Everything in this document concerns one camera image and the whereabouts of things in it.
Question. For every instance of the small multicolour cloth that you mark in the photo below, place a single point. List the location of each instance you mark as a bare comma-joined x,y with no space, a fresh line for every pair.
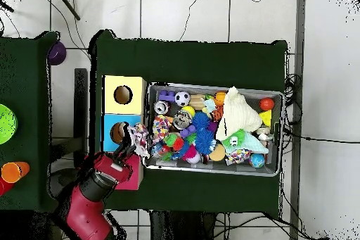
139,138

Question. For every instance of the cream knitted cloth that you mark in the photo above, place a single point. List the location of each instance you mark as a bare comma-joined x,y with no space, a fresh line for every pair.
236,113

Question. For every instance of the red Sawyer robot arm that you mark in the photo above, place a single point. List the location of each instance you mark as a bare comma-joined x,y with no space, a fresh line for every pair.
84,206

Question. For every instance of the wooden box with three holes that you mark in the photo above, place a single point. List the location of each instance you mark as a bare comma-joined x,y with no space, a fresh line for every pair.
121,99

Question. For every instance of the clear mesh bin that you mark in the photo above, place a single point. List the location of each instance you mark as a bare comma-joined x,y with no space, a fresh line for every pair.
270,168

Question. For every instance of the multicolour patterned cloth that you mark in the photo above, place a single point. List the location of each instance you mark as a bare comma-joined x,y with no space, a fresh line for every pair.
162,127

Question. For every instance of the crushed red drink can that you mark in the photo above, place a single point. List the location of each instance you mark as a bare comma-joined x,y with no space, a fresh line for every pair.
161,107

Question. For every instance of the yellow tennis ball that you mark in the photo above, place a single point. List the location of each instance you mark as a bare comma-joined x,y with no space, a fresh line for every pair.
188,111

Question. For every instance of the blue spiky rubber ball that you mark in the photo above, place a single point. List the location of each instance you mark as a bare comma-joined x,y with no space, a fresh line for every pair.
201,120
205,142

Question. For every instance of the black and white soccer ball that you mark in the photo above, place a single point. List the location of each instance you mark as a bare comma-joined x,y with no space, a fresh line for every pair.
183,98

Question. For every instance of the striped tiger plush toy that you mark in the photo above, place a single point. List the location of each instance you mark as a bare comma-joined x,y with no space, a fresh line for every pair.
217,113

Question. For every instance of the orange plastic cup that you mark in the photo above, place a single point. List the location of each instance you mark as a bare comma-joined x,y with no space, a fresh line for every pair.
14,171

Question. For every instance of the green spiky rubber ball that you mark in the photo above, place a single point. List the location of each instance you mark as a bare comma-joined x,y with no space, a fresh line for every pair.
233,138

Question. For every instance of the orange toy basketball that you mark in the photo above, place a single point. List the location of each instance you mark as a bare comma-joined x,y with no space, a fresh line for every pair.
219,98

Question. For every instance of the green plastic bowl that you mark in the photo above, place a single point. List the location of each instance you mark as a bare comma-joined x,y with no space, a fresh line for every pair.
7,123

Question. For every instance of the purple ball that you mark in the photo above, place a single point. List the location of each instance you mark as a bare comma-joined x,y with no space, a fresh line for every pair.
56,53

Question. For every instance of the mint green cloth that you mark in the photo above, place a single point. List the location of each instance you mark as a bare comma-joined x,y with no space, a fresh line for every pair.
253,144

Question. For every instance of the yellow cheese wedge toy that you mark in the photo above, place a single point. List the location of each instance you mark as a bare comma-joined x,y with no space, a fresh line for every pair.
265,118

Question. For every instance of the red ball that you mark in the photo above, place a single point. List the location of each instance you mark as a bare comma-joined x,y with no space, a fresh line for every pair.
266,104

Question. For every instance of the black rod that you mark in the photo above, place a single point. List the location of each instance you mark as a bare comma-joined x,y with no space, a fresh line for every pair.
66,3

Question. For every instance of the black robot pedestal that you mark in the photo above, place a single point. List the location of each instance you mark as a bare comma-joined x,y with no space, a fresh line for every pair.
180,227

